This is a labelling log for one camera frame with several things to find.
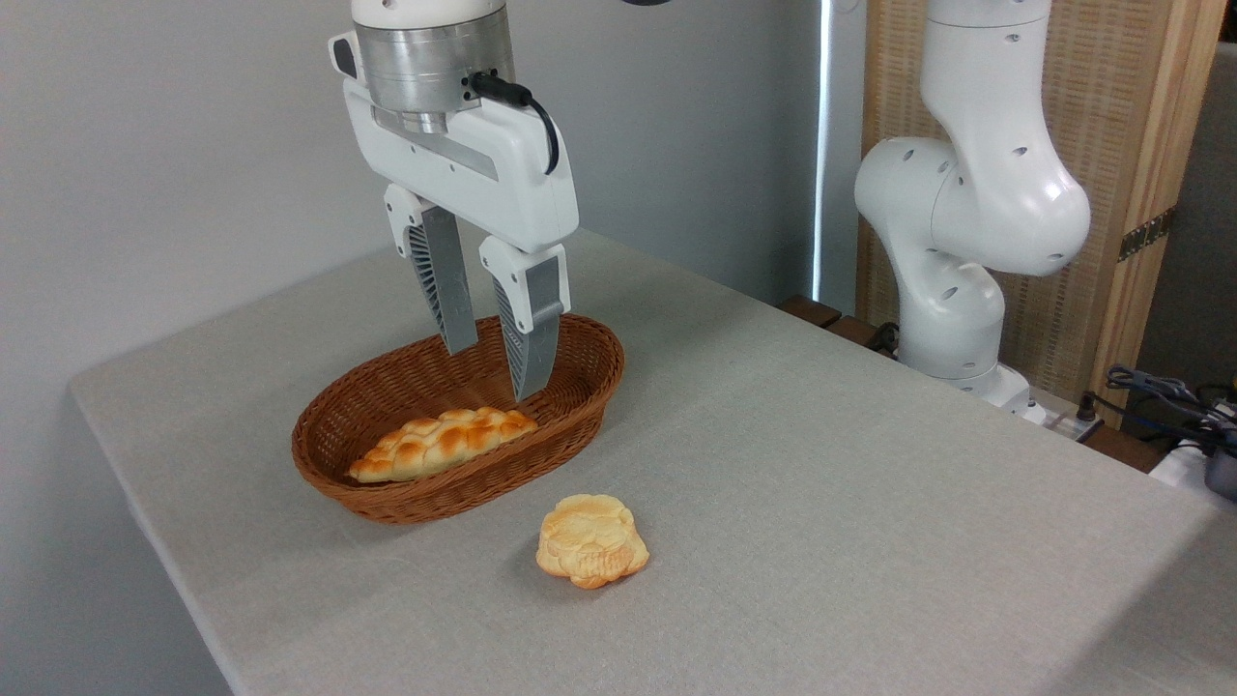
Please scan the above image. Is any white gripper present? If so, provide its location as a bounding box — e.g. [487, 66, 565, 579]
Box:
[329, 31, 581, 402]

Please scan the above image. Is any round pale bread bun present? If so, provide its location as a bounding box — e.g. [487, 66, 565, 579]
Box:
[536, 494, 650, 590]

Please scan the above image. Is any long braided golden bread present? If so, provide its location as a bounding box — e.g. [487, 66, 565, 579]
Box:
[348, 407, 539, 484]

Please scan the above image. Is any brown oval wicker basket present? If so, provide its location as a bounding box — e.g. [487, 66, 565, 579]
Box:
[292, 311, 625, 526]

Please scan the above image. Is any metal screen hinge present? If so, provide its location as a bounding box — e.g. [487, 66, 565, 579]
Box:
[1118, 206, 1177, 263]

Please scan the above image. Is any white box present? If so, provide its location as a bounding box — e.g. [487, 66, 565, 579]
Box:
[1148, 440, 1237, 506]

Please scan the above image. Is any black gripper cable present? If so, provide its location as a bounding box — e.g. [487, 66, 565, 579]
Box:
[464, 70, 561, 177]

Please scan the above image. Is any tangled dark cable bundle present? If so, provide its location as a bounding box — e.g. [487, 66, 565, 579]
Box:
[1105, 364, 1237, 455]

